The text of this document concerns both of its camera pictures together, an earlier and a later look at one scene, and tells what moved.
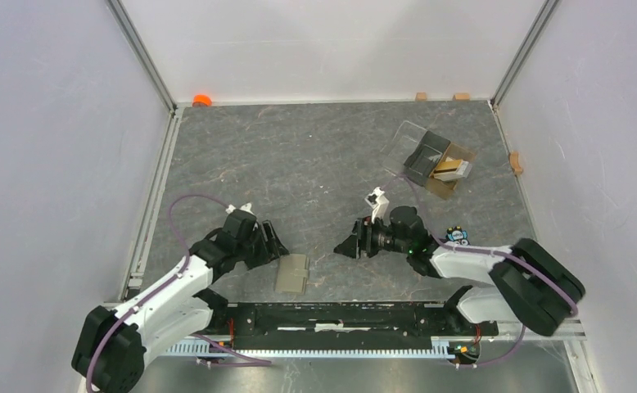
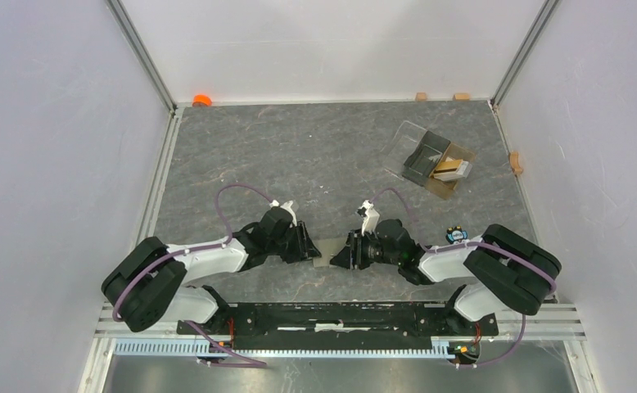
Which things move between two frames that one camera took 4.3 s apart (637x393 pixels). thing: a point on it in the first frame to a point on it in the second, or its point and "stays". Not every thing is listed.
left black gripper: x=270 y=250 to x=304 y=249
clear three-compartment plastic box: x=414 y=153 stays
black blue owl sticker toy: x=458 y=235 stays
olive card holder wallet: x=291 y=273 to x=327 y=247
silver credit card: x=462 y=172 stays
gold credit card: x=449 y=164 stays
